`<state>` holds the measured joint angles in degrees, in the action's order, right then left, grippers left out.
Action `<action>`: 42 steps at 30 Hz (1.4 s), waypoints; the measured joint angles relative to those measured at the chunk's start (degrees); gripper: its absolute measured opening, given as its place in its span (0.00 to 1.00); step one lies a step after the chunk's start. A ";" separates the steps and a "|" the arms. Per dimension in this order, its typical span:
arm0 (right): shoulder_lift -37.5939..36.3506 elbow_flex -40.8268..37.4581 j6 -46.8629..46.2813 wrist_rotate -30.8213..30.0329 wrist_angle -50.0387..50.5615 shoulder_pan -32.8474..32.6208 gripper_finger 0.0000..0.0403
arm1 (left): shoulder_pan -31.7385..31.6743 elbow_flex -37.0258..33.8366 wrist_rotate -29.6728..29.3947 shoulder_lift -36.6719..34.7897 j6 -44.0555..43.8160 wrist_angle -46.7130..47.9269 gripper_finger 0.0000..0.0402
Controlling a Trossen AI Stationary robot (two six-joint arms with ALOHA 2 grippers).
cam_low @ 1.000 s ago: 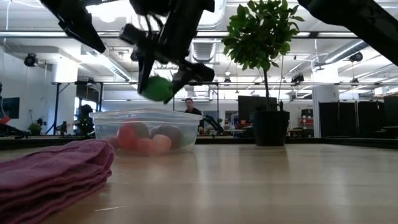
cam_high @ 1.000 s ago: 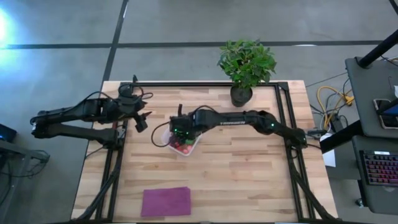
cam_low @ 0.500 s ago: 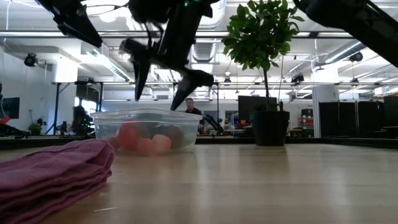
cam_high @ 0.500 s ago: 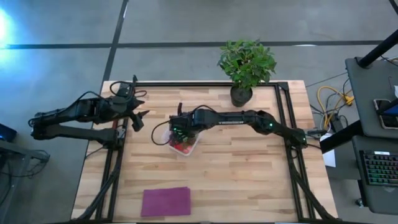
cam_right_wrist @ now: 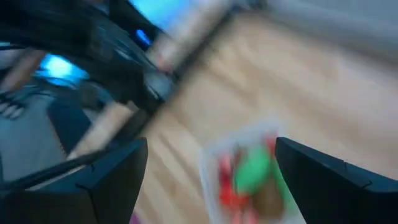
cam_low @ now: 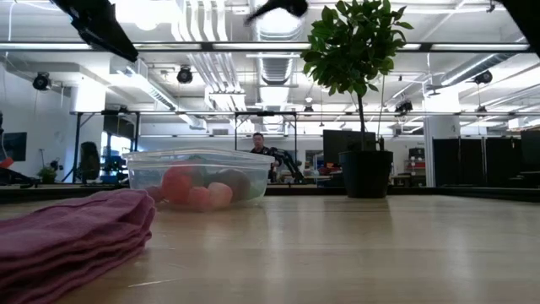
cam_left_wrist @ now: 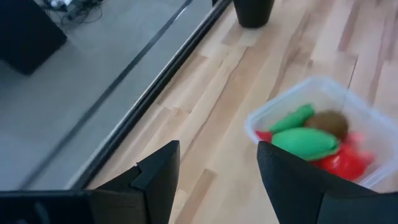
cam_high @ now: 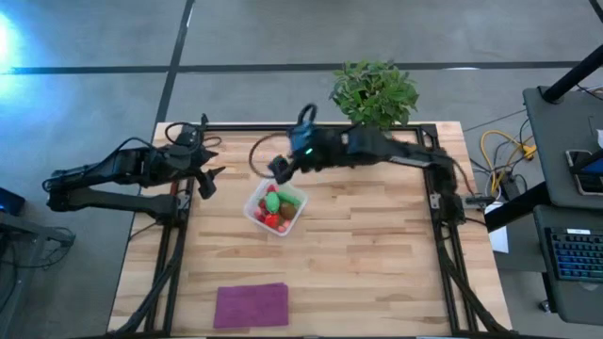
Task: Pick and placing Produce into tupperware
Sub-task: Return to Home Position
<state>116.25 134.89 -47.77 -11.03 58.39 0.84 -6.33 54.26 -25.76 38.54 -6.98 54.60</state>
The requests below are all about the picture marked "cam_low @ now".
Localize clear plastic tupperware container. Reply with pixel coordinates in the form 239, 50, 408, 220
121, 146, 277, 213

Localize red toy tomato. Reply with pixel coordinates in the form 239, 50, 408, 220
161, 166, 196, 206

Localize brown toy kiwi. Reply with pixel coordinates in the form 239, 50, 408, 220
214, 167, 252, 202

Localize pink toy fruit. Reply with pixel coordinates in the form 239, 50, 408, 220
187, 185, 212, 212
207, 181, 235, 210

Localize green leafy plant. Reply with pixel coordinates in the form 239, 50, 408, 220
300, 0, 414, 152

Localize black ceiling spot lamp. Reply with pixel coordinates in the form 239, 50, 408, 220
32, 71, 52, 92
175, 65, 194, 85
472, 69, 494, 86
394, 100, 414, 117

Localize black office chair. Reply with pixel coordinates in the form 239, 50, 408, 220
79, 140, 102, 184

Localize person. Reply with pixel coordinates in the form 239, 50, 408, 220
249, 131, 280, 183

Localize large black monitor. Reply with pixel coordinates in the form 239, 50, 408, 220
322, 129, 377, 166

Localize small green background plant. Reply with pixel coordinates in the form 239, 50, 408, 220
36, 165, 58, 185

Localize black plant pot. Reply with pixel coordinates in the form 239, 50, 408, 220
337, 149, 394, 200

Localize purple folded cloth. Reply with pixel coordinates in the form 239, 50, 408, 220
0, 187, 157, 304

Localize black partition screen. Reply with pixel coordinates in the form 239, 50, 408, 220
432, 136, 522, 188

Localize silver ceiling air duct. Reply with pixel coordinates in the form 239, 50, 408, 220
256, 56, 297, 86

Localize black background rig frame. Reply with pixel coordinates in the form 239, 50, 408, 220
233, 111, 299, 165
73, 110, 142, 183

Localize small black wall monitor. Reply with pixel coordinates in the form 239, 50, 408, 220
0, 131, 28, 163

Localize black aluminium table frame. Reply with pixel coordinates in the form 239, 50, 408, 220
0, 183, 540, 204

